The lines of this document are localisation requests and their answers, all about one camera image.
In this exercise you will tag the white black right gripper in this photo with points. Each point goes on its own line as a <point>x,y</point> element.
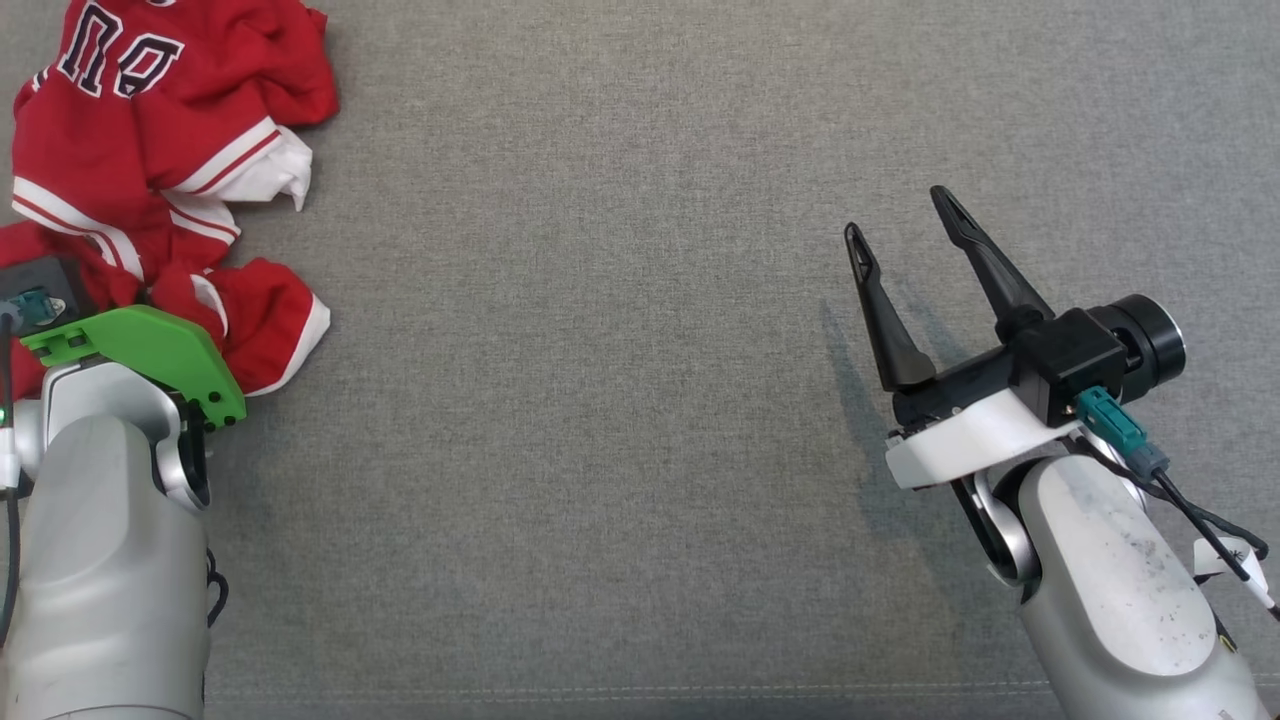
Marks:
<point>960,440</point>

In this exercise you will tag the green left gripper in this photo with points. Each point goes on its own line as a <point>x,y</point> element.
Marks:
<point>160,345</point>

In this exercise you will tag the red shorts with white trim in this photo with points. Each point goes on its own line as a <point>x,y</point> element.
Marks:
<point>260,320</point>

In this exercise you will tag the red jersey with number print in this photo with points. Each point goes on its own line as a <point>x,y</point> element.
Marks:
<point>130,130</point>

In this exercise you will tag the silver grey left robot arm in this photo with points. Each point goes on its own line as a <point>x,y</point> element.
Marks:
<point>100,550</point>

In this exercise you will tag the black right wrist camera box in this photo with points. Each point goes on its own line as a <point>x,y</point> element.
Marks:
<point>1070,355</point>

